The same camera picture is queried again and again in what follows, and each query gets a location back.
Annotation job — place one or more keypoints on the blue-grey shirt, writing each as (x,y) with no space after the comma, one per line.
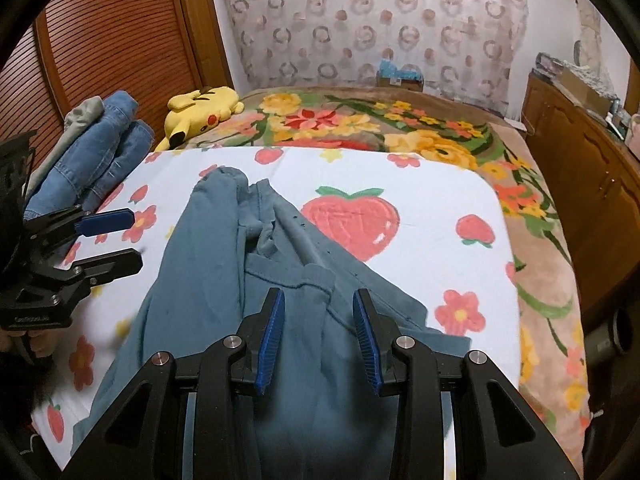
(300,420)

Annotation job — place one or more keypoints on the white lace curtain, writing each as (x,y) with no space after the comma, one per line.
(590,25)

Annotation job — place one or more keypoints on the yellow plush toy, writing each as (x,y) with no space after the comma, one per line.
(195,110)

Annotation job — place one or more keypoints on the wooden cabinet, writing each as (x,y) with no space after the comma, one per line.
(575,160)

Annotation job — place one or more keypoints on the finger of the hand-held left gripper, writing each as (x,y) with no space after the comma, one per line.
(112,262)
(107,221)

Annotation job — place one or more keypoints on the grey plastic pipe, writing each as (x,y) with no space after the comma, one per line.
(607,335)

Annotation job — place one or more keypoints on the wooden louvered wardrobe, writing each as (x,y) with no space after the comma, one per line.
(115,35)

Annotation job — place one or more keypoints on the grey folded garment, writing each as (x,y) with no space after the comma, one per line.
(75,120)

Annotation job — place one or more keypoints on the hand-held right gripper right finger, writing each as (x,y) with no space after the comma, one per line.
(367,342)

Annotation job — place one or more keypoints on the white strawberry print blanket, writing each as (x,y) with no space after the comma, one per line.
(435,195)

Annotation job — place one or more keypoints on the open cardboard box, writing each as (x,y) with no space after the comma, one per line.
(582,90)

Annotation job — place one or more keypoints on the person's left hand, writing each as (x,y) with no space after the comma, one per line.
(41,347)

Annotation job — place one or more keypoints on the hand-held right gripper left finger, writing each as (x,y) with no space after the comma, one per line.
(270,342)

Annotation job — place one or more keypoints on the light blue folded jeans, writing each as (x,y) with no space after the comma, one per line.
(95,145)

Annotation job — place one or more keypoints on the stack of packets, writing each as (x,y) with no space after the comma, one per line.
(549,66)

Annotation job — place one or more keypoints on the floral plush blanket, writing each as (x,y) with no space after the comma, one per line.
(350,120)

